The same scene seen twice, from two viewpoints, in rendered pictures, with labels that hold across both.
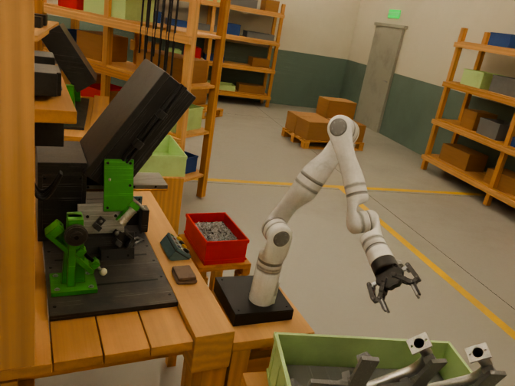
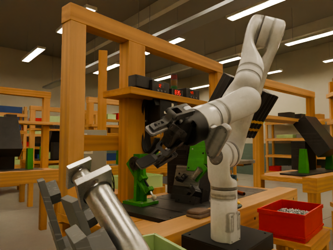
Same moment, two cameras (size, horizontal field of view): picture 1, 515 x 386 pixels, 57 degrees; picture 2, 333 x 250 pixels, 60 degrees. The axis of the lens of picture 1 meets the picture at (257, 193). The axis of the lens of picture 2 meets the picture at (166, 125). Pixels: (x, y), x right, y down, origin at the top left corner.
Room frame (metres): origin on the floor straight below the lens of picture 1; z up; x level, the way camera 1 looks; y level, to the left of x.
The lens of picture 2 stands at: (1.00, -0.96, 1.22)
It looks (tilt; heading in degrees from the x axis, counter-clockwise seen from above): 4 degrees up; 69
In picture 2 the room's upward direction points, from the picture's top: straight up
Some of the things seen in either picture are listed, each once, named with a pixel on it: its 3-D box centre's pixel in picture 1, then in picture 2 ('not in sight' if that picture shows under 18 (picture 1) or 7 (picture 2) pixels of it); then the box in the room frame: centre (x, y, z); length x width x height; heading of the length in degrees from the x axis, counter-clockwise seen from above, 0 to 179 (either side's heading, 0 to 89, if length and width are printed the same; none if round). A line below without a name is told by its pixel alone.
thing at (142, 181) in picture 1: (119, 181); (219, 161); (1.95, 0.60, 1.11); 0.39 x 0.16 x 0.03; 118
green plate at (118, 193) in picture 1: (117, 182); (200, 153); (1.80, 0.57, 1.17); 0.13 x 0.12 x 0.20; 28
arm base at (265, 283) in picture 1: (265, 279); (223, 213); (1.55, -0.08, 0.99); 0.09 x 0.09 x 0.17; 23
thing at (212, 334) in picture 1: (159, 246); (241, 216); (1.96, 0.41, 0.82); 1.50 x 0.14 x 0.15; 28
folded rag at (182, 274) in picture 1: (184, 274); (199, 212); (1.61, 0.23, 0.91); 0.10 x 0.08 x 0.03; 26
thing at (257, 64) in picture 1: (204, 45); not in sight; (10.50, 1.64, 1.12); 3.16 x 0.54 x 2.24; 110
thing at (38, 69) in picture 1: (43, 80); (140, 83); (1.47, 0.71, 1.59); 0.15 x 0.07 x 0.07; 28
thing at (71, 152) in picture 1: (60, 189); (191, 166); (1.86, 0.83, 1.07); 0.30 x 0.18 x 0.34; 28
